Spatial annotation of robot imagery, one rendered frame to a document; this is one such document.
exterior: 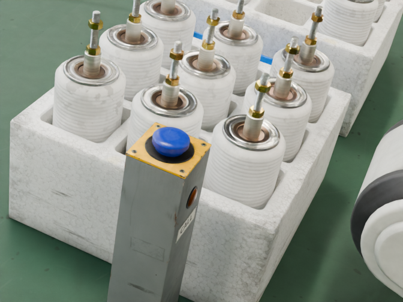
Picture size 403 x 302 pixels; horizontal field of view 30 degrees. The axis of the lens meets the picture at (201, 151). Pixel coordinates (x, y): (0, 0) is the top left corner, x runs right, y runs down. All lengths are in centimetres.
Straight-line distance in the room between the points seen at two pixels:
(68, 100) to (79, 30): 65
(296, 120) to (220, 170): 15
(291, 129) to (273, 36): 41
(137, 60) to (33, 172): 22
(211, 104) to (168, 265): 30
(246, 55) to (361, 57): 30
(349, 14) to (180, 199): 70
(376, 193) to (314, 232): 50
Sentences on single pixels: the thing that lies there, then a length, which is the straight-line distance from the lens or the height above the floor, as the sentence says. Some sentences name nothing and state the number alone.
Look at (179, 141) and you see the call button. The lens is 79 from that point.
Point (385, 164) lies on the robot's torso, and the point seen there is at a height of 37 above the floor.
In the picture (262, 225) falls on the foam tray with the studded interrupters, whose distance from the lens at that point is 94.
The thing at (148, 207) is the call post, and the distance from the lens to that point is 82.
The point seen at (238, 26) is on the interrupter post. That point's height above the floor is 27.
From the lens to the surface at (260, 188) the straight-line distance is 97.
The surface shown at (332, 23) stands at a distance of 142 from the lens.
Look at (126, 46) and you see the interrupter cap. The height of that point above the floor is 25.
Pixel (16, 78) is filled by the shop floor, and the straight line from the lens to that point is 148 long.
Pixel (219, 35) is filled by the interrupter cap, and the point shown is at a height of 25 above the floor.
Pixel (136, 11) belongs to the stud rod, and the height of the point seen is 30.
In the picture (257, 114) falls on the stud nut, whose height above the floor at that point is 29.
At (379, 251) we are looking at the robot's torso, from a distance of 74.
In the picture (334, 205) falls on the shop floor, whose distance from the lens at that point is 130.
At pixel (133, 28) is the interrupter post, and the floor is 27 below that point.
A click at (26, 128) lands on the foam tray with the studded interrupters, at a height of 18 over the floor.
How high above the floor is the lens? 79
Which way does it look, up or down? 36 degrees down
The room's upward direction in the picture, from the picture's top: 12 degrees clockwise
